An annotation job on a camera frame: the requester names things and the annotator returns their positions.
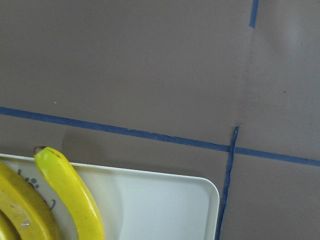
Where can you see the dull yellow speckled banana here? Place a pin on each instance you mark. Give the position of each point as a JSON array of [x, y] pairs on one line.
[[25, 208]]

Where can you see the white rectangular bear tray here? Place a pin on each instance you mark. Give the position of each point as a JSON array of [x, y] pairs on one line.
[[144, 205]]

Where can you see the bright yellow plastic banana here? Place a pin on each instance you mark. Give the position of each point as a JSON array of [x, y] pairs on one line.
[[7, 229]]

